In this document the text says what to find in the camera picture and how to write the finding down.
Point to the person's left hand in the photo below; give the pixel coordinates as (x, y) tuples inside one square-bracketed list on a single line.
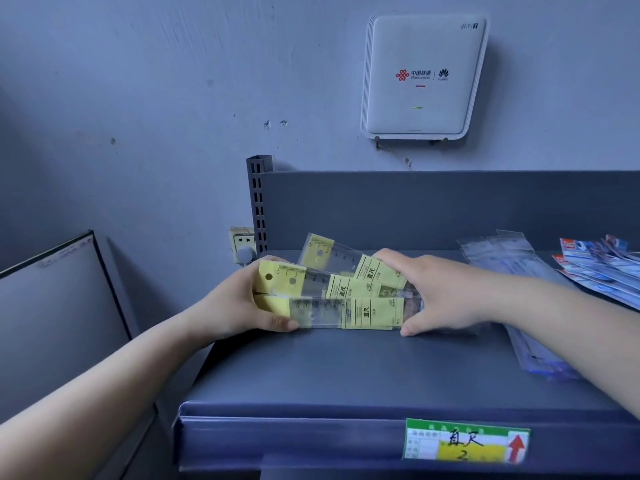
[(225, 309)]

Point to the person's right hand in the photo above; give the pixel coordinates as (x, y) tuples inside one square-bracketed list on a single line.
[(450, 294)]

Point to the person's left thumb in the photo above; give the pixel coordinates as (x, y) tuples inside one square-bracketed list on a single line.
[(277, 323)]

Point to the person's right thumb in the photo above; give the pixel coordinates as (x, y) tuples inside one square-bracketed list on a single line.
[(415, 325)]

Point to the clear ruler with yellow label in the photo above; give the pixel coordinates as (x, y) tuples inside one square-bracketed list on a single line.
[(325, 252), (320, 312), (300, 279)]

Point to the person's right forearm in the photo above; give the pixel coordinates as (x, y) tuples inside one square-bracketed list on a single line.
[(575, 324)]

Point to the person's left forearm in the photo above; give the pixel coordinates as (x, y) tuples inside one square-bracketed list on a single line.
[(100, 394)]

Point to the grey plug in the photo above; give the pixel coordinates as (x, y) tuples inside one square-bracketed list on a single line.
[(246, 255)]

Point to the grey metal shelf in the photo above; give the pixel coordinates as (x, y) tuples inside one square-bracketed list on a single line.
[(350, 374)]

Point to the stack of clear plastic packets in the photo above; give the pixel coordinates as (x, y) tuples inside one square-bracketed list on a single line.
[(515, 264)]

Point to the green yellow shelf label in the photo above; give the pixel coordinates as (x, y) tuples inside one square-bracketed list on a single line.
[(465, 441)]

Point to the pile of red blue packets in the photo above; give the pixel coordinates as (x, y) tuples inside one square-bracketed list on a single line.
[(600, 267)]

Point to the black framed grey board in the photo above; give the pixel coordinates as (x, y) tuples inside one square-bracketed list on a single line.
[(55, 324)]

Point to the beige wall socket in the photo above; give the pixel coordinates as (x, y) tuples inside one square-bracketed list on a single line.
[(241, 239)]

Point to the grey perforated shelf post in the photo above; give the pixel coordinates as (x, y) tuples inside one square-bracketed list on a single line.
[(259, 204)]

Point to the white wall router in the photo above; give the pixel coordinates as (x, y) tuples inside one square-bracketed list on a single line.
[(422, 77)]

